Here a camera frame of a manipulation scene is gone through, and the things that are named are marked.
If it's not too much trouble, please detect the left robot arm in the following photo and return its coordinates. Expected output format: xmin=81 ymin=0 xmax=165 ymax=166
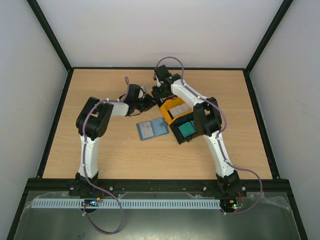
xmin=69 ymin=84 xmax=157 ymax=197

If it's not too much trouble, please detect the yellow plastic bin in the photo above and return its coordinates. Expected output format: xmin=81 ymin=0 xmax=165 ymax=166
xmin=159 ymin=97 xmax=193 ymax=126

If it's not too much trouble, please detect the black bin with red cards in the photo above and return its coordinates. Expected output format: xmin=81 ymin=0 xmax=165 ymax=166
xmin=151 ymin=86 xmax=177 ymax=107

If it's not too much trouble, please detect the black enclosure frame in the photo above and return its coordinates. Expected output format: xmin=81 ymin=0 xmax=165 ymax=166
xmin=4 ymin=0 xmax=308 ymax=240

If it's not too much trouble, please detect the white pink blossom card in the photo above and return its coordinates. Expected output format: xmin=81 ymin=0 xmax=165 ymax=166
xmin=140 ymin=121 xmax=154 ymax=139

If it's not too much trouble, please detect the black bin with teal cards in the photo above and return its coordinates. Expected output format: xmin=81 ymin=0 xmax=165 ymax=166
xmin=169 ymin=112 xmax=200 ymax=145

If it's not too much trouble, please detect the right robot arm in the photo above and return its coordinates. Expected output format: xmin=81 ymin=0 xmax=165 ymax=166
xmin=153 ymin=63 xmax=240 ymax=196

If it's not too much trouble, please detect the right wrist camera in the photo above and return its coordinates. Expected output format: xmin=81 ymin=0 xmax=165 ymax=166
xmin=153 ymin=74 xmax=161 ymax=87

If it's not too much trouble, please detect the teal card stack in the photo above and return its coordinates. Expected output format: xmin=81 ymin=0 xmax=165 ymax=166
xmin=178 ymin=120 xmax=196 ymax=138

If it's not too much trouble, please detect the white slotted cable duct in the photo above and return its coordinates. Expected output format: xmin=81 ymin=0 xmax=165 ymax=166
xmin=30 ymin=198 xmax=221 ymax=210

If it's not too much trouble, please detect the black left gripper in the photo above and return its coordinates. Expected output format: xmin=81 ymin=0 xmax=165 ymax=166
xmin=133 ymin=94 xmax=158 ymax=113

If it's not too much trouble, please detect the teal card holder wallet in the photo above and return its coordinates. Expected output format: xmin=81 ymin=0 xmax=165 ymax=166
xmin=136 ymin=117 xmax=170 ymax=141

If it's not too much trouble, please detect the white pink card stack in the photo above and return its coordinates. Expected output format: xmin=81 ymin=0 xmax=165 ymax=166
xmin=168 ymin=103 xmax=192 ymax=118

